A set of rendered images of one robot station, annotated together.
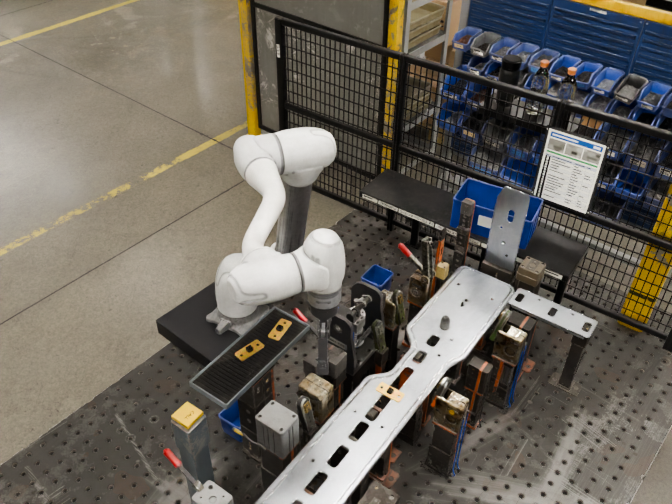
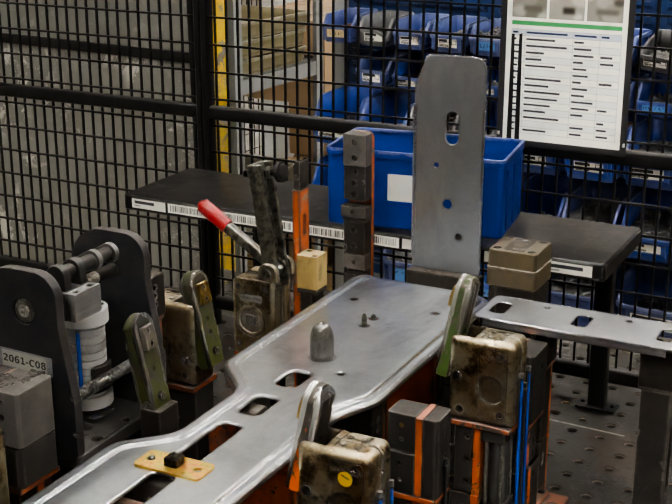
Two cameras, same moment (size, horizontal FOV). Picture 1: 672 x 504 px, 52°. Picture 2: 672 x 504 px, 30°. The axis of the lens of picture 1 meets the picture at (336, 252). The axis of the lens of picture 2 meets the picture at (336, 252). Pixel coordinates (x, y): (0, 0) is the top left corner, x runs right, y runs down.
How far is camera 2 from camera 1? 1.02 m
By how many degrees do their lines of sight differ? 23
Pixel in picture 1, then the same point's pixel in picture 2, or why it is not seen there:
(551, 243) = (557, 229)
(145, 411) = not seen: outside the picture
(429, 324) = (283, 356)
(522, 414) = not seen: outside the picture
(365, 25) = (154, 20)
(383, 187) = (179, 187)
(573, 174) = (576, 62)
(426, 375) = (275, 431)
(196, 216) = not seen: outside the picture
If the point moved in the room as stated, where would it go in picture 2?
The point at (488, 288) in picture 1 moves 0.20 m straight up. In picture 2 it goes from (425, 300) to (428, 168)
